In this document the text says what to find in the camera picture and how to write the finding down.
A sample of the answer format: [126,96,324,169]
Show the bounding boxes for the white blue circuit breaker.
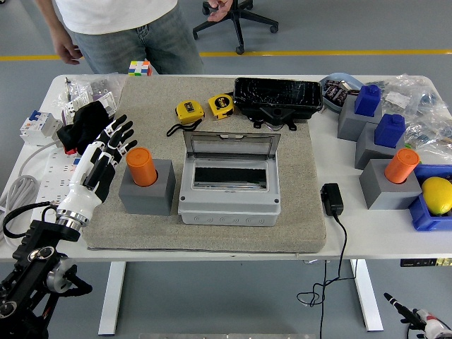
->
[19,109,64,146]

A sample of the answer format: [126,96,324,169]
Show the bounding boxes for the person's left hand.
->
[206,0,236,23]

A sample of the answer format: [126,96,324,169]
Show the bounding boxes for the clear bags of small parts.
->
[52,72,128,117]

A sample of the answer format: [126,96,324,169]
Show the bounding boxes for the clear bags of components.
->
[381,73,452,165]

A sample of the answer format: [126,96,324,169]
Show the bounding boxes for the black office chair base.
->
[192,0,280,56]

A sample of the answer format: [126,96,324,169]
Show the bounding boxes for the yellow tape measure black strap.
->
[166,100,206,138]

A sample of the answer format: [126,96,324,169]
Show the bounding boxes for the black adapter cord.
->
[295,213,357,339]

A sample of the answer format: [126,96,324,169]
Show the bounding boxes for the black plastic housing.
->
[232,77,324,131]

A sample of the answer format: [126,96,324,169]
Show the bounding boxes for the white table leg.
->
[97,261,127,336]
[349,259,385,332]

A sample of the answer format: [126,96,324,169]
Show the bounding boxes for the black table control panel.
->
[400,258,452,268]

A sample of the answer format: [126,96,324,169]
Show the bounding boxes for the black power adapter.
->
[320,182,345,217]

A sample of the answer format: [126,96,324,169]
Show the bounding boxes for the light blue bowl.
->
[319,72,364,114]

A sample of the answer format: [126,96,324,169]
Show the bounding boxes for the dark snack packets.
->
[323,79,350,105]

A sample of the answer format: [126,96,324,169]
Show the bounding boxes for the black cloth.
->
[56,102,112,156]

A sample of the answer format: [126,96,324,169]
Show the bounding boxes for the grey holder block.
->
[118,158,177,216]
[354,121,407,170]
[337,95,384,142]
[359,158,423,211]

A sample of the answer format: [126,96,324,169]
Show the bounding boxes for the person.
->
[35,0,236,76]

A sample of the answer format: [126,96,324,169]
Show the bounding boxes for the white purple small package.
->
[61,91,118,123]

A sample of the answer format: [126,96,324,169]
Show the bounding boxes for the blue plastic bottle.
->
[354,83,382,117]
[374,112,406,149]

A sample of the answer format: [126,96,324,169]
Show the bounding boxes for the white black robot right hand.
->
[383,292,452,339]

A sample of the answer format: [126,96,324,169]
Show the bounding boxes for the grey enclosure cover clear lid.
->
[178,130,283,215]

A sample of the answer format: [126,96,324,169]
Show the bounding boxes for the white power strip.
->
[33,148,82,209]

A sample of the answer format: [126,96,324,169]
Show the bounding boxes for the grey-brown foam mat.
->
[81,76,326,254]

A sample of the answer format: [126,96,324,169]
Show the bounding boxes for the person's right hand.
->
[51,31,85,66]

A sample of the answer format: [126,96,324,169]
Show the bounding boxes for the yellow lemon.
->
[421,177,452,216]

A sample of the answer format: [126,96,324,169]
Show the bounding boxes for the white power strip cable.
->
[0,139,64,244]

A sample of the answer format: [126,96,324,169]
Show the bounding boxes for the orange cylindrical battery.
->
[383,148,421,185]
[126,147,158,187]

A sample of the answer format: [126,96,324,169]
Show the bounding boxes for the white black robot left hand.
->
[56,114,138,219]

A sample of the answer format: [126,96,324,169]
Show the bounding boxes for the blue storage bin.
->
[408,164,452,233]

